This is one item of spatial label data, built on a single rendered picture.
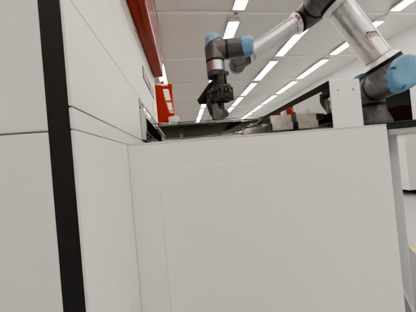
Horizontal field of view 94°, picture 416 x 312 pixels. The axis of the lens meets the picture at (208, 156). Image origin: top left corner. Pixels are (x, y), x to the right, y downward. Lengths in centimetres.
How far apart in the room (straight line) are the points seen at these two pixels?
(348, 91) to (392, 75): 28
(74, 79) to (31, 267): 21
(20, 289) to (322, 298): 56
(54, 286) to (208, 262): 29
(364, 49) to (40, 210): 101
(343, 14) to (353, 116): 45
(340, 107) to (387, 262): 41
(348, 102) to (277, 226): 40
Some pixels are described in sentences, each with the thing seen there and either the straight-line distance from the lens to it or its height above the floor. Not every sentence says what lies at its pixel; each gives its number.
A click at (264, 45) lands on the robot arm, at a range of 103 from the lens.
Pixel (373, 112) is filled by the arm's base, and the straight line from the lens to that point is 107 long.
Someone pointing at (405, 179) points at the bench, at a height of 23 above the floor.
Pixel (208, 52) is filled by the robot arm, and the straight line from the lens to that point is 87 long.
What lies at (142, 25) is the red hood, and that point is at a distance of 78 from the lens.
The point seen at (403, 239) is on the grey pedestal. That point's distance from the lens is 115.
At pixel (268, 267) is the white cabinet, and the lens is 52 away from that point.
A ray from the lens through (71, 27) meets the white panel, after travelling 31.
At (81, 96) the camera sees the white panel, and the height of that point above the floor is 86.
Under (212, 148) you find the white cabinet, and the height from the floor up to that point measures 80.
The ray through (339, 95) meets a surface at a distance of 67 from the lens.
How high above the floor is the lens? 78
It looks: 1 degrees up
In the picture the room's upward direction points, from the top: 5 degrees counter-clockwise
